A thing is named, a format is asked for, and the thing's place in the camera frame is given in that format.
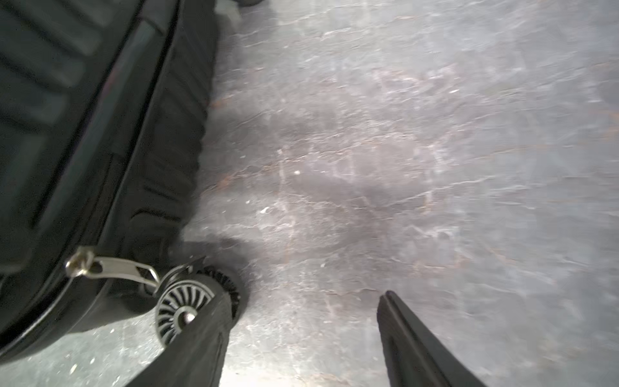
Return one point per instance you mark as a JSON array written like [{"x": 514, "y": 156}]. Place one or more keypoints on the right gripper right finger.
[{"x": 413, "y": 354}]

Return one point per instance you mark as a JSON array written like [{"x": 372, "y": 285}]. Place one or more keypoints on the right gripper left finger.
[{"x": 193, "y": 321}]

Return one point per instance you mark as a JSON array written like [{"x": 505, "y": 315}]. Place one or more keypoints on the black hard-shell suitcase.
[{"x": 103, "y": 110}]

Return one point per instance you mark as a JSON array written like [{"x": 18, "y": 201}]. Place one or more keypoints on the silver zipper pull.
[{"x": 111, "y": 268}]

